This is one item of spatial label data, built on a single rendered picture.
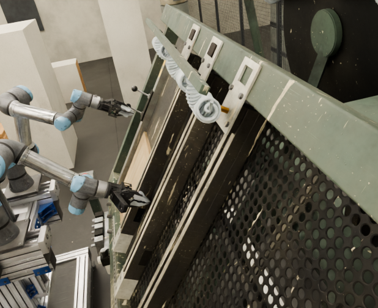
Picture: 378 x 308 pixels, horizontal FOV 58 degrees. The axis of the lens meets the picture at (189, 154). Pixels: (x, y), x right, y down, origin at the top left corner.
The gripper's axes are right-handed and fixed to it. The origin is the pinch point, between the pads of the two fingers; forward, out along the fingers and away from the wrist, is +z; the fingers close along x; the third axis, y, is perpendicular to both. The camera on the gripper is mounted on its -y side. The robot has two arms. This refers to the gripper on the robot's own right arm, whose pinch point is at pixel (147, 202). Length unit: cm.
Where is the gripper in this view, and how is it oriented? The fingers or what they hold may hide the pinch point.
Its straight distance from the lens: 164.4
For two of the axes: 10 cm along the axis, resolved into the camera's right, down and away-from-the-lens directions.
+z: 9.0, 2.7, 3.5
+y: -2.0, -4.7, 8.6
